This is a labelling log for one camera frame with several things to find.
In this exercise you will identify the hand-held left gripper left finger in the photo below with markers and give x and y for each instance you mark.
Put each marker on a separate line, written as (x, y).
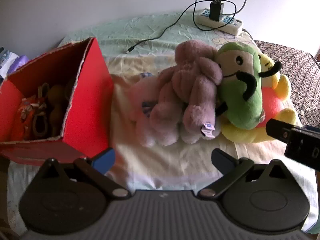
(105, 161)

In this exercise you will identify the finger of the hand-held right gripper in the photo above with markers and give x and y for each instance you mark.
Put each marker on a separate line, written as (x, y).
(277, 130)

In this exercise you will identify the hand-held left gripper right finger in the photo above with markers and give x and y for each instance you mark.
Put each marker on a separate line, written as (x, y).
(221, 161)

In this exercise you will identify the yellow tiger plush toy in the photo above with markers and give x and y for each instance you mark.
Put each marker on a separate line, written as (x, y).
(282, 85)

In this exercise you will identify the green plush toy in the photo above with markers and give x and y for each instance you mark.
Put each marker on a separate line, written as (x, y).
(240, 97)

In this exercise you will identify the red cardboard box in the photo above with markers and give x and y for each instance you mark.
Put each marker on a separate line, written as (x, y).
(87, 105)

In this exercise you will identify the pink plush rabbit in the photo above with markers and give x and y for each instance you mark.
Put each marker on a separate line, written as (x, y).
(145, 90)
(192, 80)

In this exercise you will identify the brown patterned blanket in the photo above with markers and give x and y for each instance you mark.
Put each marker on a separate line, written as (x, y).
(295, 65)

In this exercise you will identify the brown plush toy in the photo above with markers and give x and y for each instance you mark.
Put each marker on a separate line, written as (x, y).
(56, 100)

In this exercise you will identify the orange patterned toy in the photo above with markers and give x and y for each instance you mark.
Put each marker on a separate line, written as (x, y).
(25, 115)

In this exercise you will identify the white power strip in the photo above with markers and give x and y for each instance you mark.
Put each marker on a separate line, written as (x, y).
(232, 27)

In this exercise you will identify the purple packet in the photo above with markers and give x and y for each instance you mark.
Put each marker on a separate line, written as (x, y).
(20, 63)

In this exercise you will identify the black charger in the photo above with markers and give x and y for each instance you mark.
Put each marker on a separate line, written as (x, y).
(216, 10)

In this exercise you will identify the white and blue packet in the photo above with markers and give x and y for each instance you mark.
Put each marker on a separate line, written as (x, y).
(7, 57)

